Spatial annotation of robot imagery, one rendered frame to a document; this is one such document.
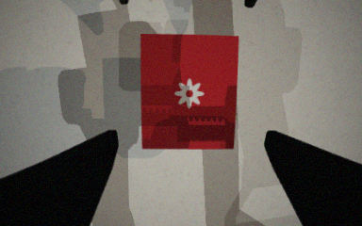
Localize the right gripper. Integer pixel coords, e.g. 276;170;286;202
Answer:
119;0;257;8

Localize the red box lid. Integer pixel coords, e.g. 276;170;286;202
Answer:
140;34;239;149

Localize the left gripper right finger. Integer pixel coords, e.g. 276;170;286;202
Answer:
264;130;362;226

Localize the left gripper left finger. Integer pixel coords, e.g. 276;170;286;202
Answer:
0;130;119;226

